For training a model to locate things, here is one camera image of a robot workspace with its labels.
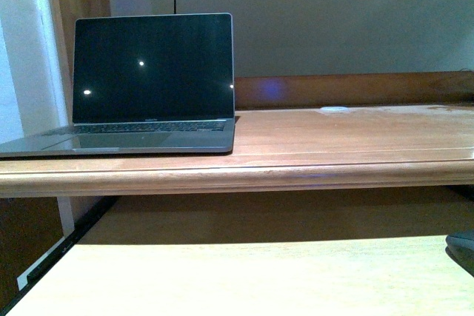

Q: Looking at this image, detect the white round desk grommet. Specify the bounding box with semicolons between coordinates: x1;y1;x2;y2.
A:
320;107;350;113

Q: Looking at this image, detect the grey open laptop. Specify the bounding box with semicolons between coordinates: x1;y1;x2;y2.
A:
1;13;236;158

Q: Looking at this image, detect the black computer mouse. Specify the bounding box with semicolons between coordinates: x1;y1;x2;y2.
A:
445;230;474;275

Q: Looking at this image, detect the wooden pull-out keyboard tray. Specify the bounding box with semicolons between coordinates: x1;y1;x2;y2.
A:
11;186;473;315

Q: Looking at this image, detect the wooden desk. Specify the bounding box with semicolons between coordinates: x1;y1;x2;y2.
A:
1;70;473;198

